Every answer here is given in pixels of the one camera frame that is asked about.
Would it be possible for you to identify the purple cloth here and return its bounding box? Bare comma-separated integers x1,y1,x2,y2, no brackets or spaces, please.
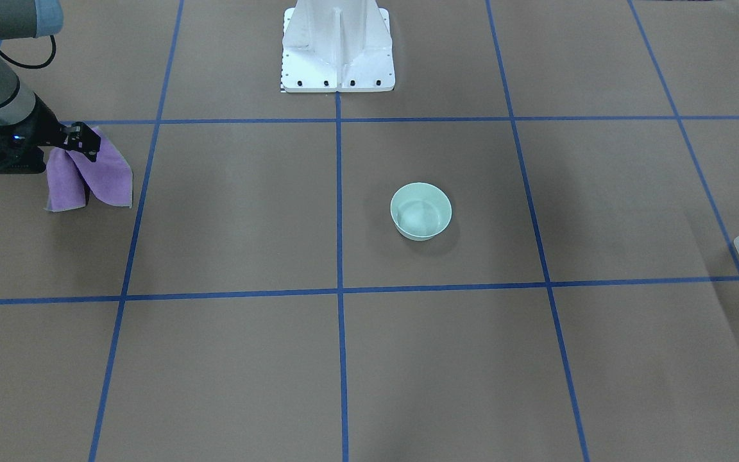
45,126,134,212

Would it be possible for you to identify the mint green bowl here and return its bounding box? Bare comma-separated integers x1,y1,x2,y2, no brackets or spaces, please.
389,182,454,242

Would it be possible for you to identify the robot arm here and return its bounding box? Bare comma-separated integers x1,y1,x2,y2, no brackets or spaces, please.
0,1,101,175

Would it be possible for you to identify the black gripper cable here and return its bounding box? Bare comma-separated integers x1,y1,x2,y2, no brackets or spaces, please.
0,32,57,70

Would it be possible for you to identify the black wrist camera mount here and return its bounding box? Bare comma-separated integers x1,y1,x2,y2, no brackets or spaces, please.
0,117,46,175

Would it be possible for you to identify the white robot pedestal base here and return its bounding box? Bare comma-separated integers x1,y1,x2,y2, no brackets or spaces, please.
280,1,396,93

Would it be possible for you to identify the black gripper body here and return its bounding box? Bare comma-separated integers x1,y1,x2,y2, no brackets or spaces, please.
20,96,65,151

